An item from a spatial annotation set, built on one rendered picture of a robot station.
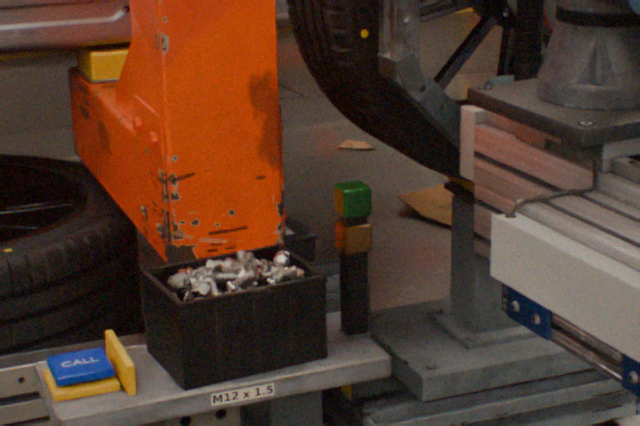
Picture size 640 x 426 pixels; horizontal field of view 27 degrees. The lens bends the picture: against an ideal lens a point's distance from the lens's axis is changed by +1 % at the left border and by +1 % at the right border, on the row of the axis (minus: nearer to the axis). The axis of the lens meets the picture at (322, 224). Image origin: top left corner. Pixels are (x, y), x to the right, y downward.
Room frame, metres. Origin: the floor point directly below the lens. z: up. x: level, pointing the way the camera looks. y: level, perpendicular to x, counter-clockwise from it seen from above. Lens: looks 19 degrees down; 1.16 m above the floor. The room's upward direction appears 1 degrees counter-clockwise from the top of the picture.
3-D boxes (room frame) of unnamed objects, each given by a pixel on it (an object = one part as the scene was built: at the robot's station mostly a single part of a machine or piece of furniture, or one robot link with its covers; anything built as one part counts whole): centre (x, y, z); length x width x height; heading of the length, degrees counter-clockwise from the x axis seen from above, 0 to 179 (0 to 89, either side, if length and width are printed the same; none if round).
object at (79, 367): (1.49, 0.30, 0.47); 0.07 x 0.07 x 0.02; 21
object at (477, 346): (2.16, -0.29, 0.32); 0.40 x 0.30 x 0.28; 111
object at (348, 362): (1.55, 0.15, 0.44); 0.43 x 0.17 x 0.03; 111
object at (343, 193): (1.62, -0.04, 0.64); 0.04 x 0.04 x 0.04; 21
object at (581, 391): (2.15, -0.25, 0.13); 0.50 x 0.36 x 0.10; 111
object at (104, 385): (1.49, 0.30, 0.46); 0.08 x 0.08 x 0.01; 21
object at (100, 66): (2.25, 0.34, 0.71); 0.14 x 0.14 x 0.05; 21
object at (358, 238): (1.62, -0.04, 0.59); 0.04 x 0.04 x 0.04; 21
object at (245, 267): (1.56, 0.12, 0.51); 0.20 x 0.14 x 0.13; 117
